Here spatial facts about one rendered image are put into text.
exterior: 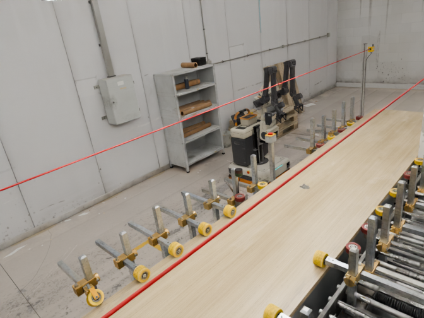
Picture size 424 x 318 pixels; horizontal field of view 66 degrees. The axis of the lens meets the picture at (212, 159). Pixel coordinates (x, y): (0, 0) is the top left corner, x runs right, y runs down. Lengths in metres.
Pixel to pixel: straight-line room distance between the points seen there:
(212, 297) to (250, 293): 0.19
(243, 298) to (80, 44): 3.73
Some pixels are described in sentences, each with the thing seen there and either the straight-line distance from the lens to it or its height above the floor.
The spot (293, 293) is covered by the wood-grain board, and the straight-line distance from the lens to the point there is 1.78.
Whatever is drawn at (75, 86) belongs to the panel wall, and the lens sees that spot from 4.60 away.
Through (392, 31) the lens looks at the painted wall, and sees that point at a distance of 9.83.
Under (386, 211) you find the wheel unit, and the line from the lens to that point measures 2.09.
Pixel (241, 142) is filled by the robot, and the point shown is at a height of 0.65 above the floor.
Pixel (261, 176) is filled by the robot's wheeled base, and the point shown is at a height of 0.23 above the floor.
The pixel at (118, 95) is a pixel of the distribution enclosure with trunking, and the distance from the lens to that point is 4.62.
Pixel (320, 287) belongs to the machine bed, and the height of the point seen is 0.71.
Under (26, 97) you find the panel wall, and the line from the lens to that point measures 4.40.
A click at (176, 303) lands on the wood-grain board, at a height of 0.90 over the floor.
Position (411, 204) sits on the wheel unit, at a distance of 2.63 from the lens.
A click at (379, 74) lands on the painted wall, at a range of 10.03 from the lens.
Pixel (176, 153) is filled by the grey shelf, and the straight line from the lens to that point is 5.31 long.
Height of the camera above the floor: 2.16
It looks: 22 degrees down
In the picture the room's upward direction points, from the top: 8 degrees counter-clockwise
